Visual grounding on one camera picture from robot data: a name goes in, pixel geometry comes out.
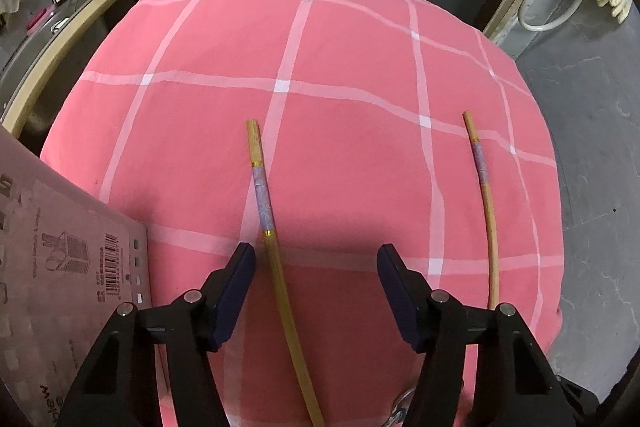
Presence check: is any pink checked tablecloth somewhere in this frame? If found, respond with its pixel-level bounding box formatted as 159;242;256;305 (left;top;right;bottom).
39;0;566;427

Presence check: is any wooden chopstick with patterned band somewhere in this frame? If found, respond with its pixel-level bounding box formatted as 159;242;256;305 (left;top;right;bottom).
462;109;500;312
246;119;326;427

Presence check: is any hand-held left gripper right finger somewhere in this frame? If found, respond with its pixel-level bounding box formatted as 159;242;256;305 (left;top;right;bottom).
376;243;576;427

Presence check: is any perforated metal utensil holder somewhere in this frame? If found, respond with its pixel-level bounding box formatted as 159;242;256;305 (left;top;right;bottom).
0;124;166;427

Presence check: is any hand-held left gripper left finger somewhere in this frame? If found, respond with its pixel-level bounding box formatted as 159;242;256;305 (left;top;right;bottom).
57;243;257;427

